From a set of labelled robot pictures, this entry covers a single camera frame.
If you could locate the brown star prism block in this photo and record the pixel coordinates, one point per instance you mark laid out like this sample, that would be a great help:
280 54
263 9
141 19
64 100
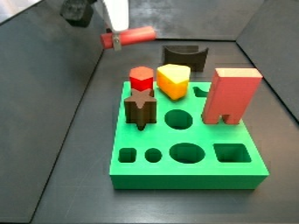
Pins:
140 108

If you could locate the yellow rounded pentagon block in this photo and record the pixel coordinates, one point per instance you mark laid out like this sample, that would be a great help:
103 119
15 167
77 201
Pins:
172 80

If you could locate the green shape sorter base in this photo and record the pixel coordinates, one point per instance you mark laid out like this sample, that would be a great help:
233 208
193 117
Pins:
179 153

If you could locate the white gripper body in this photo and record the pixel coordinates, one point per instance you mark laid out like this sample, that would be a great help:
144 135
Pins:
116 14

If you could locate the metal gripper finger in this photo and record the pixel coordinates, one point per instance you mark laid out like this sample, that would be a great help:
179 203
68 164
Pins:
116 42

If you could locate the black curved fixture cradle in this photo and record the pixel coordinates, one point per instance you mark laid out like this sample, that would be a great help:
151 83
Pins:
185 55

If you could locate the salmon arch block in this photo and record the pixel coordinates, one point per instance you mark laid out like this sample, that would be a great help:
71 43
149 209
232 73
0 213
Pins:
231 91

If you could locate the red hexagonal prism block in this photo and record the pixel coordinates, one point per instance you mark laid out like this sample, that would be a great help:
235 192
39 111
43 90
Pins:
141 78

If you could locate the salmon oval cylinder peg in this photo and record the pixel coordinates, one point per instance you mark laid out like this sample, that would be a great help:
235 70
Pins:
131 36

